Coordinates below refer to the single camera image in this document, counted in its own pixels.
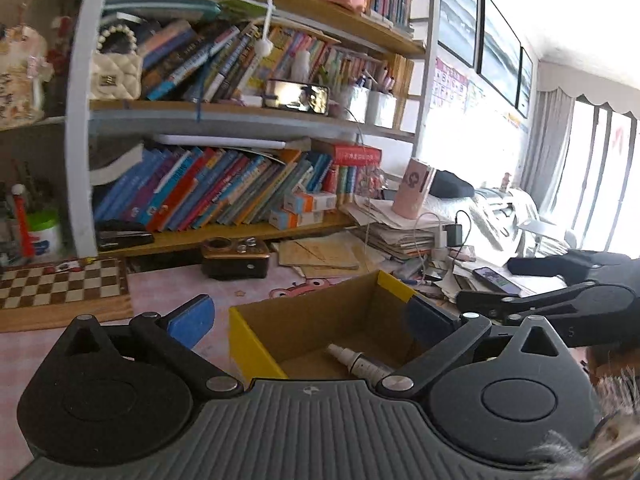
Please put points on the orange white box upper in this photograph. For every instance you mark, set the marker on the orange white box upper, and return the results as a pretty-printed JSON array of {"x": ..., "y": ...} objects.
[{"x": 302, "y": 203}]

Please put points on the orange white box lower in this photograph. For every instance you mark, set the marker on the orange white box lower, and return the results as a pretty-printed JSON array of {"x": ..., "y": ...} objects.
[{"x": 282, "y": 219}]

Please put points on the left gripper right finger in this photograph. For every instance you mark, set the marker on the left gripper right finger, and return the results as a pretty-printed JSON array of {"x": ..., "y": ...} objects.
[{"x": 449, "y": 341}]

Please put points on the orange white box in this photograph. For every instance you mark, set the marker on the orange white box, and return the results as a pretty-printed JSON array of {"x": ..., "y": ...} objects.
[
  {"x": 282, "y": 219},
  {"x": 302, "y": 203}
]

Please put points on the white quilted handbag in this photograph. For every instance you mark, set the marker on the white quilted handbag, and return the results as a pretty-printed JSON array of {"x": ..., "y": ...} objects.
[{"x": 115, "y": 76}]

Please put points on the yellow cardboard box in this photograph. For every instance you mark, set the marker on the yellow cardboard box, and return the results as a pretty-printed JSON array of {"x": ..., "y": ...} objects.
[{"x": 286, "y": 335}]

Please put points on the wooden chess board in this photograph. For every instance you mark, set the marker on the wooden chess board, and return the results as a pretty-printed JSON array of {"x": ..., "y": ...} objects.
[{"x": 45, "y": 296}]

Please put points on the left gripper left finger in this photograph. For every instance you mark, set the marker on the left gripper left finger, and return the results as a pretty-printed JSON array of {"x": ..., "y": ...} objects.
[{"x": 180, "y": 329}]

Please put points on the stack of papers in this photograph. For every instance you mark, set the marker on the stack of papers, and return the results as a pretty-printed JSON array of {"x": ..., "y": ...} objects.
[{"x": 426, "y": 247}]

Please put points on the row of books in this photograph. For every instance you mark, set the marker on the row of books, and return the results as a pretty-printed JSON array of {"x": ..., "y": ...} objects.
[{"x": 188, "y": 187}]

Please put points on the white blue spray bottle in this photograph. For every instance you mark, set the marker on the white blue spray bottle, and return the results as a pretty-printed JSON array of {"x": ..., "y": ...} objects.
[{"x": 360, "y": 365}]

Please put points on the pink pen holder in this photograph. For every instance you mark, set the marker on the pink pen holder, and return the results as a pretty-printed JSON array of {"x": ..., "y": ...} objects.
[{"x": 413, "y": 189}]

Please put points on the smartphone on shelf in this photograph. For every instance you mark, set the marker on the smartphone on shelf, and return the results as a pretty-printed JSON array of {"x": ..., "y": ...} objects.
[{"x": 296, "y": 96}]

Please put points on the black stapler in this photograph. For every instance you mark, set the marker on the black stapler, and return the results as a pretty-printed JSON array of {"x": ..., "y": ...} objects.
[{"x": 121, "y": 234}]

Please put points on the brown paper notebooks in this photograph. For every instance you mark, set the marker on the brown paper notebooks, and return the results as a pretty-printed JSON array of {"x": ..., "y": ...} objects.
[{"x": 338, "y": 255}]

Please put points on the white green jar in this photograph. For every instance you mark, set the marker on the white green jar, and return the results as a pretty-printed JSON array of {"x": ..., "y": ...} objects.
[{"x": 44, "y": 229}]

